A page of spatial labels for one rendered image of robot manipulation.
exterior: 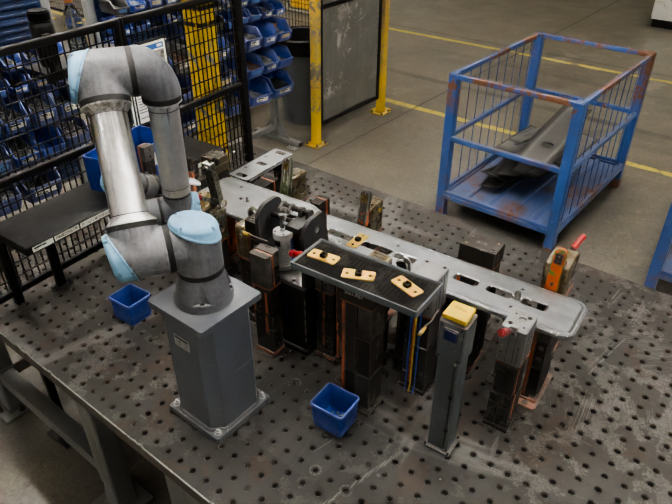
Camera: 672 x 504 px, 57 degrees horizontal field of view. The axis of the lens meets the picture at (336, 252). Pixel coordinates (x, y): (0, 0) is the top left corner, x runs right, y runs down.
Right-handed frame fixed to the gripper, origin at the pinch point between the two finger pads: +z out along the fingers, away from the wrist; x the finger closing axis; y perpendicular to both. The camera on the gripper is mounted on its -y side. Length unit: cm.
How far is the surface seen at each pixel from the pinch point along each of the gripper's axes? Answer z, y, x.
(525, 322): 11, 107, -1
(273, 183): 46.1, -4.1, 10.9
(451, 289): 22, 83, -1
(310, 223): -1.5, 45.5, 4.6
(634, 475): 32, 142, -31
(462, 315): -10, 97, -3
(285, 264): 8.6, 35.4, -10.4
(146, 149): 3.7, -28.7, 9.2
